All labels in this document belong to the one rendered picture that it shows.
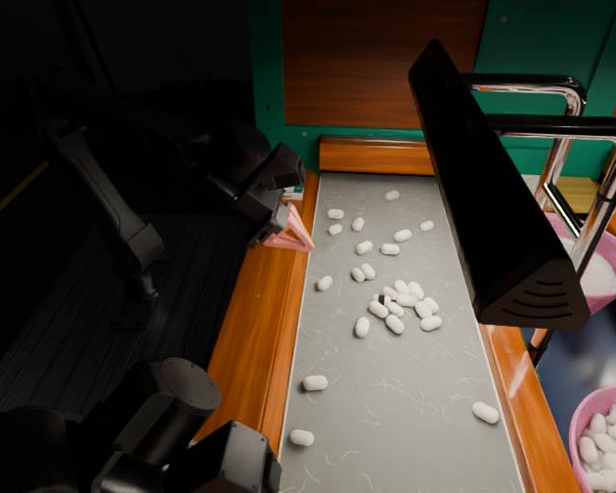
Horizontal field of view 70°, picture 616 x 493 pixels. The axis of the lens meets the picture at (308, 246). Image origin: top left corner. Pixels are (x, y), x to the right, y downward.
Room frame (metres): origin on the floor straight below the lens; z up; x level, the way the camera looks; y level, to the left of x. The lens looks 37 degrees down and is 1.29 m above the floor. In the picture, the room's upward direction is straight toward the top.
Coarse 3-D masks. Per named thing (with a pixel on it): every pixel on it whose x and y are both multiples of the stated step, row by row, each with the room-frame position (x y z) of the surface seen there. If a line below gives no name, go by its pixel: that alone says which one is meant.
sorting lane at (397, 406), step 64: (320, 192) 0.95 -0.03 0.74; (384, 192) 0.95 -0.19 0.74; (320, 256) 0.69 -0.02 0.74; (384, 256) 0.69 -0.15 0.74; (448, 256) 0.69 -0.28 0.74; (320, 320) 0.52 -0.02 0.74; (384, 320) 0.52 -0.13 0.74; (448, 320) 0.52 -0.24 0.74; (384, 384) 0.39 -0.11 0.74; (448, 384) 0.39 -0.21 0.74; (320, 448) 0.30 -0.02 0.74; (384, 448) 0.30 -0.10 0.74; (448, 448) 0.30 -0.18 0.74; (512, 448) 0.30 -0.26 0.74
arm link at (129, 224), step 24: (48, 120) 0.66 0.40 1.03; (48, 144) 0.65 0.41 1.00; (72, 144) 0.67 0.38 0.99; (72, 168) 0.65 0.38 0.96; (96, 168) 0.67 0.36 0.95; (96, 192) 0.65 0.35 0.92; (96, 216) 0.64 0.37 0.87; (120, 216) 0.65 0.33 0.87; (120, 240) 0.62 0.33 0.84; (144, 240) 0.64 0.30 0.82; (144, 264) 0.62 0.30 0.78
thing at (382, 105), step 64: (256, 0) 1.04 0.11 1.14; (320, 0) 1.04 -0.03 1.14; (384, 0) 1.03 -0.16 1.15; (448, 0) 1.02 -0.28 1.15; (512, 0) 0.99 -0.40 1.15; (576, 0) 0.99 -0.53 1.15; (256, 64) 1.04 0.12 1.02; (320, 64) 1.04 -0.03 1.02; (384, 64) 1.03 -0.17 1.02; (512, 64) 1.00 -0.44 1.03; (576, 64) 0.99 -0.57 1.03; (320, 128) 1.03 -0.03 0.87; (384, 128) 1.02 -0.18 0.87
